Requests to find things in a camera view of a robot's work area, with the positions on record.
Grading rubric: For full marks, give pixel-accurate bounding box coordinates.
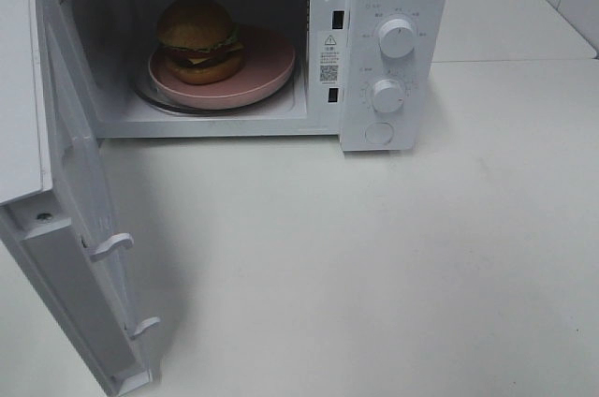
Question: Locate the white microwave oven body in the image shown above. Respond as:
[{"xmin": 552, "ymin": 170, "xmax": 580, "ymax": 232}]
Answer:
[{"xmin": 71, "ymin": 0, "xmax": 445, "ymax": 151}]

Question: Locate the white lower timer knob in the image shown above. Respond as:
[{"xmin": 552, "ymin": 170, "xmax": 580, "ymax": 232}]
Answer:
[{"xmin": 371, "ymin": 79, "xmax": 406, "ymax": 113}]

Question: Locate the glass microwave turntable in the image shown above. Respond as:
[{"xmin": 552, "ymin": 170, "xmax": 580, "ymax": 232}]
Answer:
[{"xmin": 133, "ymin": 59, "xmax": 306, "ymax": 119}]

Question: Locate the pink round plate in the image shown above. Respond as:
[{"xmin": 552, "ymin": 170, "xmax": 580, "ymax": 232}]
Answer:
[{"xmin": 148, "ymin": 25, "xmax": 296, "ymax": 110}]

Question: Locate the white microwave door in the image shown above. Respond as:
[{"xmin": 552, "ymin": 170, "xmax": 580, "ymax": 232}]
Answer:
[{"xmin": 1, "ymin": 0, "xmax": 158, "ymax": 396}]

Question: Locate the white upper power knob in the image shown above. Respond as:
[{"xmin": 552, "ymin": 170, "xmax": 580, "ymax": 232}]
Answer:
[{"xmin": 376, "ymin": 15, "xmax": 416, "ymax": 59}]

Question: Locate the round white door release button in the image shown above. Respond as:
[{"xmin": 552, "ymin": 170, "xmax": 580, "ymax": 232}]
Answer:
[{"xmin": 365, "ymin": 122, "xmax": 394, "ymax": 145}]

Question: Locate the toy burger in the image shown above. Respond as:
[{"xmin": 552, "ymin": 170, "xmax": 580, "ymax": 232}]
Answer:
[{"xmin": 156, "ymin": 0, "xmax": 244, "ymax": 85}]

